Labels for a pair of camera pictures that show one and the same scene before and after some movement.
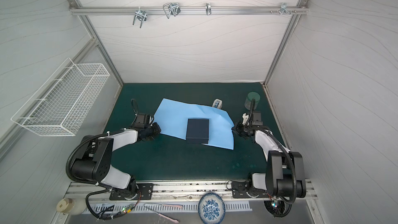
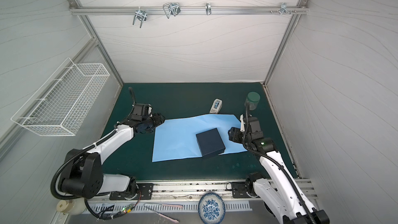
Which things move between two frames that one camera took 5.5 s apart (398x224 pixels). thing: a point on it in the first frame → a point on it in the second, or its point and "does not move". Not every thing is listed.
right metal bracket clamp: [283, 9] does not move
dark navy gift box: [197, 130] → [210, 143]
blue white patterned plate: [211, 208] does not move
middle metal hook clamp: [173, 8] does not move
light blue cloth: [172, 116] → [195, 136]
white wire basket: [60, 106] does not move
